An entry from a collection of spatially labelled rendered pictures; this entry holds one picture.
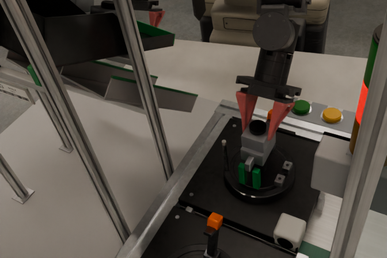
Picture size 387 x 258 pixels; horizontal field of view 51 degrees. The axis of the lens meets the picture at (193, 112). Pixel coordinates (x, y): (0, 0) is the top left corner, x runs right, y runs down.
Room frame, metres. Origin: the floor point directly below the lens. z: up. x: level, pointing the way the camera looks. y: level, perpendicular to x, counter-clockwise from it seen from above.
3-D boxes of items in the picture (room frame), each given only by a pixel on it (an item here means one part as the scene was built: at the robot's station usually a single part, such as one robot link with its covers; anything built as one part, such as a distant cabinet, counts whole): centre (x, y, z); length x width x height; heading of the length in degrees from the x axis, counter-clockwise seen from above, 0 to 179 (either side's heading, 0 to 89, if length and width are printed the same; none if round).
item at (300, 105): (0.66, -0.25, 0.96); 0.04 x 0.04 x 0.02
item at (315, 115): (0.61, -0.30, 0.93); 0.21 x 0.07 x 0.06; 54
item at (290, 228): (0.35, -0.13, 0.97); 0.05 x 0.05 x 0.04; 54
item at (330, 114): (0.61, -0.30, 0.96); 0.04 x 0.04 x 0.02
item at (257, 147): (0.48, -0.10, 1.08); 0.08 x 0.04 x 0.07; 144
